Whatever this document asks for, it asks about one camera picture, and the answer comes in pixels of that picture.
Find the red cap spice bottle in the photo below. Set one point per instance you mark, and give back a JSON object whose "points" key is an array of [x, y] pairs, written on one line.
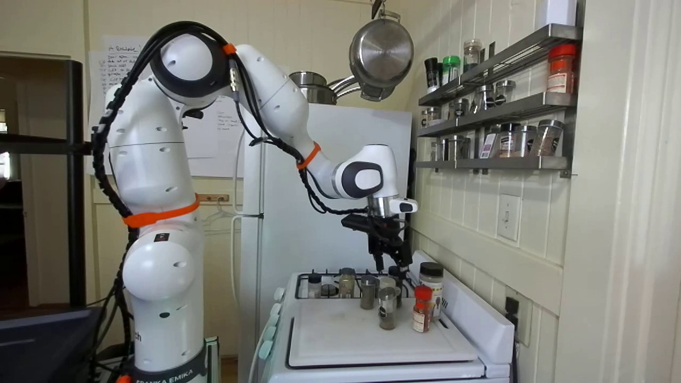
{"points": [[421, 298]]}

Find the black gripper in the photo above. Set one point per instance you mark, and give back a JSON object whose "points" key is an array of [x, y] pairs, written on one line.
{"points": [[384, 229]]}

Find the dark bottle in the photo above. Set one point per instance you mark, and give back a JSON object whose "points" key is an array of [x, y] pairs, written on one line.
{"points": [[431, 73]]}

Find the white stove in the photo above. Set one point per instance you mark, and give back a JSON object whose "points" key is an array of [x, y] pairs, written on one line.
{"points": [[481, 326]]}

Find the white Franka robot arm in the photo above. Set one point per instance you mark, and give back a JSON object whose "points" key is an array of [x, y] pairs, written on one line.
{"points": [[151, 163]]}

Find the large black lid spice jar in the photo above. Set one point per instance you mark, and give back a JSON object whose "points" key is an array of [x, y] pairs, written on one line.
{"points": [[431, 273]]}

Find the white refrigerator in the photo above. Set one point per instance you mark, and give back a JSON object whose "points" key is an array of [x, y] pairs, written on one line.
{"points": [[283, 244]]}

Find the black monitor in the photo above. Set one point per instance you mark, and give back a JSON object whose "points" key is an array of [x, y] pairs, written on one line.
{"points": [[42, 348]]}

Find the plain white paper sheet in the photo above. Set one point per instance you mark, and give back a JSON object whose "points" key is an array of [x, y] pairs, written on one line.
{"points": [[216, 144]]}

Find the hanging steel pot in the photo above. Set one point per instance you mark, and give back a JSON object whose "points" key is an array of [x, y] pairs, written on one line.
{"points": [[384, 53]]}

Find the white wall outlet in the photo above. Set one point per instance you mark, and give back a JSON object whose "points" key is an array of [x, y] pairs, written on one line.
{"points": [[508, 216]]}

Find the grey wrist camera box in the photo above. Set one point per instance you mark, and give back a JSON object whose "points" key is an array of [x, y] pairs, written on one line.
{"points": [[405, 206]]}

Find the white label rack jar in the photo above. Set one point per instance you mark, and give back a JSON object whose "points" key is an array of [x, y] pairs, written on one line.
{"points": [[487, 141]]}

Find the green lid jar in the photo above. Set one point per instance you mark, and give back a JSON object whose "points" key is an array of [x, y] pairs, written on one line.
{"points": [[451, 66]]}

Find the wooden wall strip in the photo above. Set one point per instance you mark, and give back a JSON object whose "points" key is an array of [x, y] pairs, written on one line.
{"points": [[216, 198]]}

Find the red lid jar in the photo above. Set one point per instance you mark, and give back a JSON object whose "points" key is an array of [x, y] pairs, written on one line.
{"points": [[562, 66]]}

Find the steel lid rack jar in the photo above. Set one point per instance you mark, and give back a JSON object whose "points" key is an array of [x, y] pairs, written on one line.
{"points": [[525, 141], [446, 150], [551, 138], [507, 141]]}

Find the black wall plug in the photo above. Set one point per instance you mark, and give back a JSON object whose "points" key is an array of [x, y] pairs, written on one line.
{"points": [[511, 312]]}

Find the white cutting board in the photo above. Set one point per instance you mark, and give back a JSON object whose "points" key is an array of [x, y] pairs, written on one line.
{"points": [[354, 332]]}

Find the steel lid pepper bottle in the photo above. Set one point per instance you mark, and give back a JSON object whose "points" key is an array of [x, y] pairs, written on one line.
{"points": [[367, 294]]}

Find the clear glass jar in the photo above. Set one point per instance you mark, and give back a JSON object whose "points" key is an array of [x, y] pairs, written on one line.
{"points": [[473, 56]]}

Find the steel spice rack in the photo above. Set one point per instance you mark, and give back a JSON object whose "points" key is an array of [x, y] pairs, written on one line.
{"points": [[538, 108], [453, 124]]}

